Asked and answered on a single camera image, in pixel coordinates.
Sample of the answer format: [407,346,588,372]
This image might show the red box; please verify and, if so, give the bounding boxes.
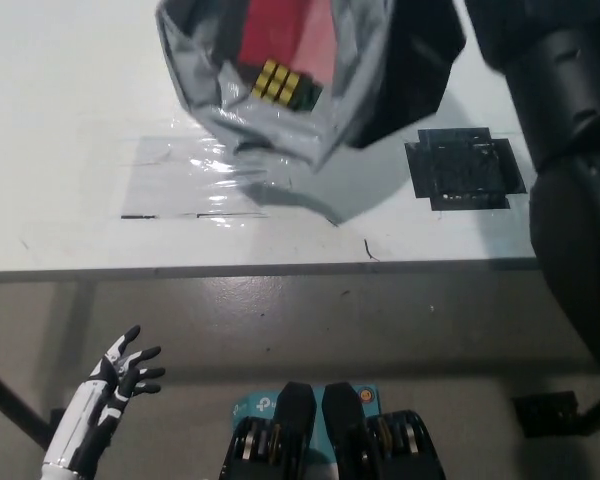
[237,0,339,89]

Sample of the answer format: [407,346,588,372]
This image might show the grey black plastic bag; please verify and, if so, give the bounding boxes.
[154,0,469,174]

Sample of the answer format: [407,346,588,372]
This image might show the multicoloured rubik's cube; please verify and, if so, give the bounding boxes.
[251,59,324,112]

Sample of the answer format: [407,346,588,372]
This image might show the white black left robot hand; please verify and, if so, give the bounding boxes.
[42,325,166,469]

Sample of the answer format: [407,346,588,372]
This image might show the clear tape patch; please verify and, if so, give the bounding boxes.
[121,134,341,226]

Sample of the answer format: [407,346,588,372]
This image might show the black tape square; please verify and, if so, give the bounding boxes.
[404,127,530,212]

